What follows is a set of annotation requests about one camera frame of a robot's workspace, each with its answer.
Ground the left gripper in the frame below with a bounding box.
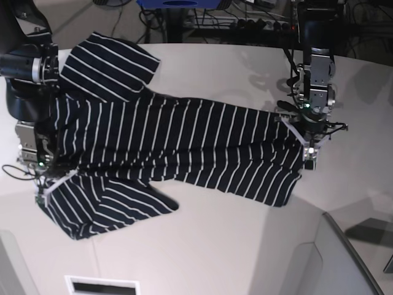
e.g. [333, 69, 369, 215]
[277, 47, 348, 170]

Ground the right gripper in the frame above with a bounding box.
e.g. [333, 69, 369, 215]
[15, 120, 77, 208]

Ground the navy white striped t-shirt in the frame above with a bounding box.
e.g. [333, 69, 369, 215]
[39, 33, 303, 240]

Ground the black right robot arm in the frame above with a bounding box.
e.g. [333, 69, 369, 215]
[1, 1, 75, 207]

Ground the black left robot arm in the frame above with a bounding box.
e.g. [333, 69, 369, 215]
[277, 1, 348, 170]

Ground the white power strip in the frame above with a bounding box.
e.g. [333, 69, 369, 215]
[184, 15, 296, 31]

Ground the blue bin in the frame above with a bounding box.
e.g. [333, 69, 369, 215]
[137, 0, 220, 9]

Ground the black table leg post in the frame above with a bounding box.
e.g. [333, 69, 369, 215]
[165, 8, 185, 43]

